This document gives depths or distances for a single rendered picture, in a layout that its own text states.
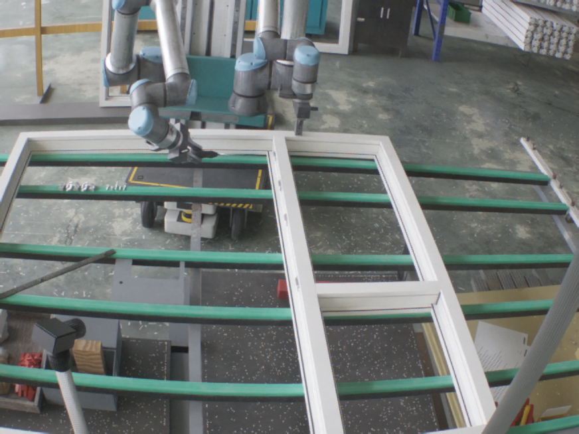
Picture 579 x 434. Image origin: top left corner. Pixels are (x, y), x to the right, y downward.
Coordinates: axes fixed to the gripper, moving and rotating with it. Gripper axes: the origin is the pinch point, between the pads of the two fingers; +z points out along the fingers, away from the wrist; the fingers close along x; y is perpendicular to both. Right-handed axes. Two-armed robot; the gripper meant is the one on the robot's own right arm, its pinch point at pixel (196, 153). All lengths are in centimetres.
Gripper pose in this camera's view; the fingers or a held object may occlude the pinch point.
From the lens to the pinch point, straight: 237.7
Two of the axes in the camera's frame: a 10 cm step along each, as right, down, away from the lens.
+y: 8.7, -1.9, -4.5
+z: 4.9, 2.8, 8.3
